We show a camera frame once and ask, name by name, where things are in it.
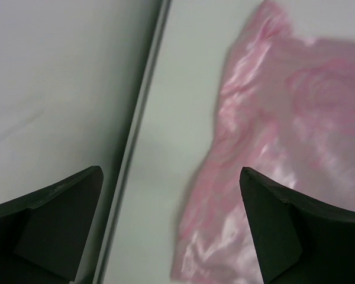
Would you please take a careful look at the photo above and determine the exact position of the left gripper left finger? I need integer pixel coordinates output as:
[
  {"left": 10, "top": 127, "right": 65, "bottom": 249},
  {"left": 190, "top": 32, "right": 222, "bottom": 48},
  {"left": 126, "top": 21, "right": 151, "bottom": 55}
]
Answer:
[{"left": 0, "top": 166, "right": 103, "bottom": 283}]

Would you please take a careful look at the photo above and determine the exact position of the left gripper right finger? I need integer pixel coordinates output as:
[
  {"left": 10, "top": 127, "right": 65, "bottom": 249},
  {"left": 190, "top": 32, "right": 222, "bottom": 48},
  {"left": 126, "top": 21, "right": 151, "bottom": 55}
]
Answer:
[{"left": 240, "top": 167, "right": 355, "bottom": 283}]

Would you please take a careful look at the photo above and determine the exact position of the pink satin pillowcase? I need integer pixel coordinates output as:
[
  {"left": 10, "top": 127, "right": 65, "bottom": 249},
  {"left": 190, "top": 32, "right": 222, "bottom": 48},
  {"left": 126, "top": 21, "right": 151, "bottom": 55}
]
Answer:
[{"left": 170, "top": 1, "right": 355, "bottom": 283}]

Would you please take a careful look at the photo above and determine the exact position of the aluminium table frame rail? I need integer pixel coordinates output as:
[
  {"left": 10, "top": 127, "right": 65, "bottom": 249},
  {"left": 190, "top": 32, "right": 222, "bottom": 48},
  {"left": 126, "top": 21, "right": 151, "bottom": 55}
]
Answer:
[{"left": 80, "top": 1, "right": 171, "bottom": 283}]

